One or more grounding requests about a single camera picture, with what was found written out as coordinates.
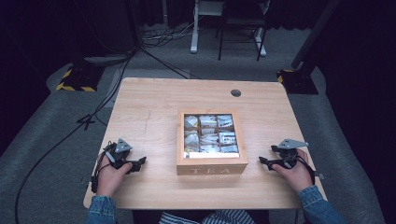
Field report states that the black stand base striped tape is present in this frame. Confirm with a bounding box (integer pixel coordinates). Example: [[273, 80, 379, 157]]
[[276, 68, 319, 95], [55, 63, 106, 93]]

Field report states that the black slanted stand pole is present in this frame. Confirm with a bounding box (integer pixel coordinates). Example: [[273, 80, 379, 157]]
[[290, 0, 341, 71]]

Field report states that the thin black floor cable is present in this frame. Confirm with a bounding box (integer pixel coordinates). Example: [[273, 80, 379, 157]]
[[139, 46, 201, 80]]

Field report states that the long black floor cable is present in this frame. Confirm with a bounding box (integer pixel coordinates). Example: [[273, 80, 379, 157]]
[[13, 46, 138, 224]]

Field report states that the person's right hand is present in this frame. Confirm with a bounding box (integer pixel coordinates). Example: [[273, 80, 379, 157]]
[[272, 148, 314, 193]]

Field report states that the group of tea packets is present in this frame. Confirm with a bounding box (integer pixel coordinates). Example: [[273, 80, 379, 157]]
[[183, 114, 240, 155]]

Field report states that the person's left hand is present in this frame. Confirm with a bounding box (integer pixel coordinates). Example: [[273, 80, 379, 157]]
[[96, 152, 134, 198]]

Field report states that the wooden tea box with window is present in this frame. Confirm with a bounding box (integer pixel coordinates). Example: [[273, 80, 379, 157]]
[[176, 108, 249, 176]]

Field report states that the black upright stand pole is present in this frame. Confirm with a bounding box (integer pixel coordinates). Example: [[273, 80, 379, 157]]
[[124, 0, 145, 50]]

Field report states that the bundle of floor cables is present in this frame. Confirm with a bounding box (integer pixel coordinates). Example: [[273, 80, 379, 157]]
[[141, 17, 202, 49]]

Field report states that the person's striped clothing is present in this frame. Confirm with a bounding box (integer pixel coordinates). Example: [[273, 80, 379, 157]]
[[159, 209, 257, 224]]

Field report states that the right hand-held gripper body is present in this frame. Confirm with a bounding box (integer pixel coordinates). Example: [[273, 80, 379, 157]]
[[270, 138, 310, 170]]

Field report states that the white desk leg frame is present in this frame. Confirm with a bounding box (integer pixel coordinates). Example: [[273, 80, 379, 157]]
[[190, 0, 226, 55]]

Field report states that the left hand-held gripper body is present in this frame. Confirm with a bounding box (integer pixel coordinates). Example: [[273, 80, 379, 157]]
[[104, 138, 134, 171]]

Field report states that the black metal chair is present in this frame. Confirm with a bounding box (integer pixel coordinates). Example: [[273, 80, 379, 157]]
[[217, 0, 269, 63]]

